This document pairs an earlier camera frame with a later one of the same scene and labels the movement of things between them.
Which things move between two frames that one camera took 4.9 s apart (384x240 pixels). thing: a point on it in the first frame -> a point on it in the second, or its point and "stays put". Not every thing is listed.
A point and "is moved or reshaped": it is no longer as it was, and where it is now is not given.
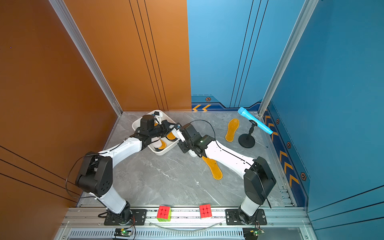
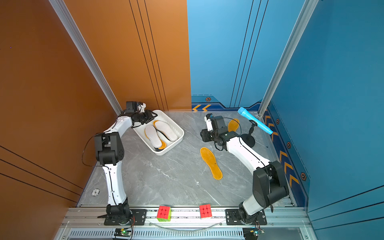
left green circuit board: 122,232 stays put
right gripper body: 186,145 -> 210,136
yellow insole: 217,173 stays put
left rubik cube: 164,214 stays put
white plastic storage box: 136,125 stays put
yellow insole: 233,126 stays put
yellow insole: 163,145 stays put
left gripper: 165,124 -> 150,116
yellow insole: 171,136 is moved or reshaped
